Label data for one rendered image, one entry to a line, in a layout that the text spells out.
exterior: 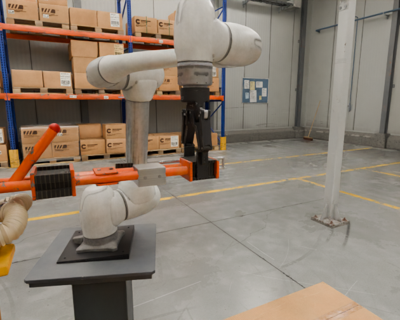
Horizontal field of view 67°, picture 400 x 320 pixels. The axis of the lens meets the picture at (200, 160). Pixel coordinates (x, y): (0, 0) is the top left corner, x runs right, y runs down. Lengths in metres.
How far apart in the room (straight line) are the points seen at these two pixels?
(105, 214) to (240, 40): 0.93
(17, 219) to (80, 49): 7.35
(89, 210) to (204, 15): 0.95
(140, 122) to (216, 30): 0.68
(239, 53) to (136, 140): 0.69
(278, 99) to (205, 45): 11.46
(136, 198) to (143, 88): 0.51
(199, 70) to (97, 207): 0.84
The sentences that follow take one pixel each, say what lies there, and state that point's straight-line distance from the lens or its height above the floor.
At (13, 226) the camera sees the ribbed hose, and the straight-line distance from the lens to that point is 0.67.
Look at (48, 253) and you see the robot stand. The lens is 1.58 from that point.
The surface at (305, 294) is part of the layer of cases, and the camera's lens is 1.61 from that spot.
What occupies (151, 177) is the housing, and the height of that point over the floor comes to 1.24.
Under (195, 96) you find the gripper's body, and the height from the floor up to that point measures 1.43.
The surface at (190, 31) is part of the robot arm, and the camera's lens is 0.76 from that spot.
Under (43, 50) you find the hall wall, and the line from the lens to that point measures 9.19.
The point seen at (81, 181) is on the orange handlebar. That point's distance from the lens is 0.72.
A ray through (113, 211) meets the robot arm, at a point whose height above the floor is 0.94.
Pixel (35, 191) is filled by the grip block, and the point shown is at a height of 1.24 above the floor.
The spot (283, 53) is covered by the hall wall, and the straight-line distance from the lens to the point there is 12.41.
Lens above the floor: 1.42
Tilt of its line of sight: 11 degrees down
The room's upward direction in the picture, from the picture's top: straight up
